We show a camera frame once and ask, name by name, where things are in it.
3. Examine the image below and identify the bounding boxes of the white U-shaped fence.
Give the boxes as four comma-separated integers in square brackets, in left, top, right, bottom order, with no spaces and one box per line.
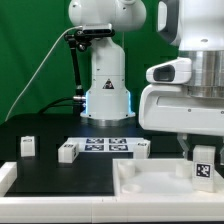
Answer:
[0,162,224,223]

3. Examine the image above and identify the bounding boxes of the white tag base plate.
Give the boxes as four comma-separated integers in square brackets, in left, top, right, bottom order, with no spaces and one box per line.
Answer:
[65,137,148,152]

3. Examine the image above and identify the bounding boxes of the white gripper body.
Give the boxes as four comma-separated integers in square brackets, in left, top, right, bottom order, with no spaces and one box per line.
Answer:
[138,57,224,136]

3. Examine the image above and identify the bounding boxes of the black camera stand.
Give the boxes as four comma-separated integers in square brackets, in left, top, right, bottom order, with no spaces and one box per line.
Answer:
[64,33,85,116]

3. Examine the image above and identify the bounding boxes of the grey camera on stand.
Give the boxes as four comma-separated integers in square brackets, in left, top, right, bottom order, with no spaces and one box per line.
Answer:
[82,23,112,36]

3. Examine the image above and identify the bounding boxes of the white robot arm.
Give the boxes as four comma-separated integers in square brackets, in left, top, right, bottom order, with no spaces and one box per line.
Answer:
[68,0,224,139]

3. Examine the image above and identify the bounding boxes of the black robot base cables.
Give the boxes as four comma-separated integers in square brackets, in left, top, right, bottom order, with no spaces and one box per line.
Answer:
[38,97,83,116]

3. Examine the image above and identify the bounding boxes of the white camera cable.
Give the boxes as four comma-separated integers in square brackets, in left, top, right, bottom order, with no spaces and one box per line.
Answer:
[4,25,84,122]

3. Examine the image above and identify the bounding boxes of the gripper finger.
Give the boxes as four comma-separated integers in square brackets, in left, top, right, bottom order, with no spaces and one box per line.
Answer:
[219,137,224,166]
[177,133,190,159]

